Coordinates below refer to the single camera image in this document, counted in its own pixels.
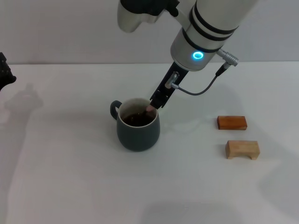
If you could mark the dark brown wooden block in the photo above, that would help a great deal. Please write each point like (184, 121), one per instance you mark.
(231, 123)

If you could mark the dark grey ceramic mug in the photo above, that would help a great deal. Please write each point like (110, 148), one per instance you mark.
(137, 140)

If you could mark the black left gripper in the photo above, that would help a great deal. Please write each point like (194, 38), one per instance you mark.
(1, 87)

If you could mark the light wooden arch block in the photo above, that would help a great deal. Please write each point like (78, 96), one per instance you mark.
(241, 148)

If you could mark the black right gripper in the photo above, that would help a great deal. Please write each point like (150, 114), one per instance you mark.
(176, 74)

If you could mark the dark coffee liquid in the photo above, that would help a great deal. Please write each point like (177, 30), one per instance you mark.
(137, 121)

